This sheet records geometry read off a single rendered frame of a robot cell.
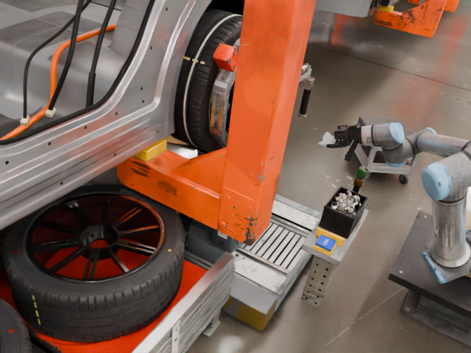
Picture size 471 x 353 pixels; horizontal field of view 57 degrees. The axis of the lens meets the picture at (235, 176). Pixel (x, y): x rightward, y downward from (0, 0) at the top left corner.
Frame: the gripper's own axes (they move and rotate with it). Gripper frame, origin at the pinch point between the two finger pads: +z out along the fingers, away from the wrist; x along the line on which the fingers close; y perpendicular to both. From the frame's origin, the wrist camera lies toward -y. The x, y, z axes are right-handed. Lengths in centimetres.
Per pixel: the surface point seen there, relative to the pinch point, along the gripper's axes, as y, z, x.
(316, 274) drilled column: -52, 4, 32
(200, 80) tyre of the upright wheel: 47, 32, 33
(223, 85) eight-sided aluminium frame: 42, 25, 30
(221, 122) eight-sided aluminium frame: 27, 30, 31
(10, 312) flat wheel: 7, 59, 131
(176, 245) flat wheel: -4, 35, 79
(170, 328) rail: -20, 28, 104
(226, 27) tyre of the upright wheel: 63, 24, 15
